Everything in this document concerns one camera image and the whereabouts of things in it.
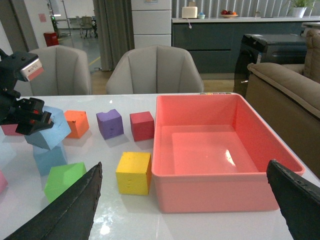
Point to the beige sofa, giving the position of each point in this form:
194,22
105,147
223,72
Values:
287,97

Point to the right beige chair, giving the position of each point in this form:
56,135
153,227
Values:
155,69

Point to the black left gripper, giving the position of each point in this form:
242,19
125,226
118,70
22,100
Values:
28,114

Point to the fruit bowl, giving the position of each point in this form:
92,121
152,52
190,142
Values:
228,14

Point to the pink plastic bin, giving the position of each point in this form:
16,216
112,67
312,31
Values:
210,154

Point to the orange foam cube chipped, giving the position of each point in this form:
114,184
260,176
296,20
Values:
78,123

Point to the beige chair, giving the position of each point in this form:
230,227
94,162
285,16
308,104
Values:
155,69
66,73

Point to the dark grey counter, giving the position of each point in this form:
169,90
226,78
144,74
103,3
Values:
214,43

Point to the red foam cube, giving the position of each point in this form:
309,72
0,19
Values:
142,126

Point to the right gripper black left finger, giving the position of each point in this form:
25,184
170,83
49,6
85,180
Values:
70,216

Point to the black appliance box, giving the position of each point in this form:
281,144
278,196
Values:
266,48

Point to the dark pink foam cube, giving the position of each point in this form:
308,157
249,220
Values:
10,130

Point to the potted plant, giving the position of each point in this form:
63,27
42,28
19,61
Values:
298,7

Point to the white toaster appliance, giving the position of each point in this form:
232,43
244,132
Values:
189,12

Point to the small teal bowl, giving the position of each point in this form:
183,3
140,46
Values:
201,15

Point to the left beige chair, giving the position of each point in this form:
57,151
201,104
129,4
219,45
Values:
66,73

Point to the yellow foam cube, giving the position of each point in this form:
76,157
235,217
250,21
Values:
134,173

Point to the white drawer cabinet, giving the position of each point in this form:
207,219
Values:
152,22

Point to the green foam cube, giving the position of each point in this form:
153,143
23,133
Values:
61,177

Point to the light blue foam cube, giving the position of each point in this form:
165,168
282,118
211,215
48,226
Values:
51,137
45,159

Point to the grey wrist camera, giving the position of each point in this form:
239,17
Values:
26,66

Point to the purple foam cube notched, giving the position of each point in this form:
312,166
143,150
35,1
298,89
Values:
110,124

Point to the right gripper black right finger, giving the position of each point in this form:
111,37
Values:
298,200

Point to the red trash bin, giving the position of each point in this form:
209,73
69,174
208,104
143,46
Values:
51,38

